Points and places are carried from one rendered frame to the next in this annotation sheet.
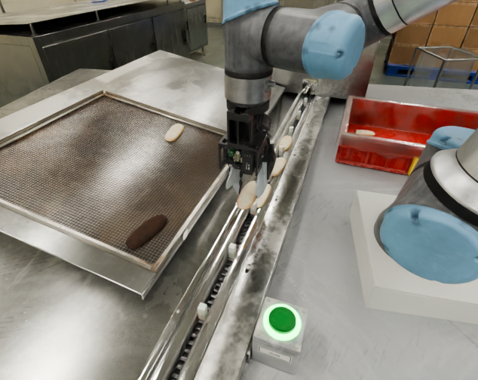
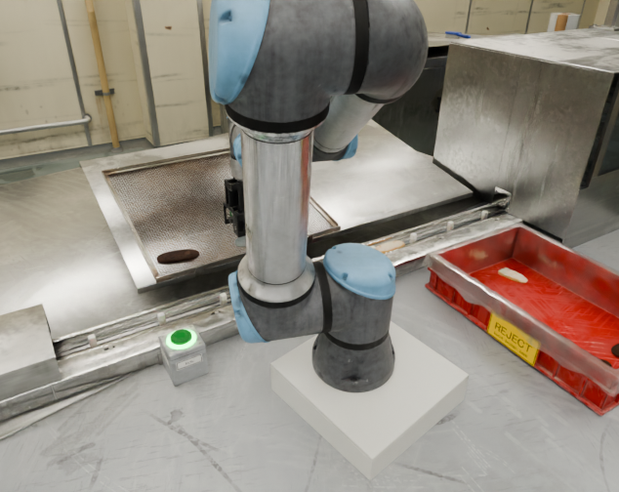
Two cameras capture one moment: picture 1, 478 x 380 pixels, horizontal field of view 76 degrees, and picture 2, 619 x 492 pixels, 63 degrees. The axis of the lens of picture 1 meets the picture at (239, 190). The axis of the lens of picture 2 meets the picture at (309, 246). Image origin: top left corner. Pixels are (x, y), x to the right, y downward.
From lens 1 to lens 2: 0.76 m
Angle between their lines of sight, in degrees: 33
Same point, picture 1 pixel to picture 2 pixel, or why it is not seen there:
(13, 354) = (68, 292)
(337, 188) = not seen: hidden behind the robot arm
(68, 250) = (125, 244)
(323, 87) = (516, 205)
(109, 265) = (137, 264)
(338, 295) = (264, 371)
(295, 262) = not seen: hidden behind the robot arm
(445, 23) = not seen: outside the picture
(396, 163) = (479, 313)
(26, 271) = (112, 255)
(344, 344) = (226, 394)
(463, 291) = (333, 407)
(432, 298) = (303, 397)
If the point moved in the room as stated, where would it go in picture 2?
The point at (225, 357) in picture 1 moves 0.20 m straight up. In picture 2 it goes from (142, 344) to (124, 258)
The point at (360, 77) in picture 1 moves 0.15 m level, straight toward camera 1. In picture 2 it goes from (561, 205) to (523, 217)
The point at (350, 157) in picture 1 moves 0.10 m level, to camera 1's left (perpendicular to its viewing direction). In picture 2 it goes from (439, 287) to (402, 271)
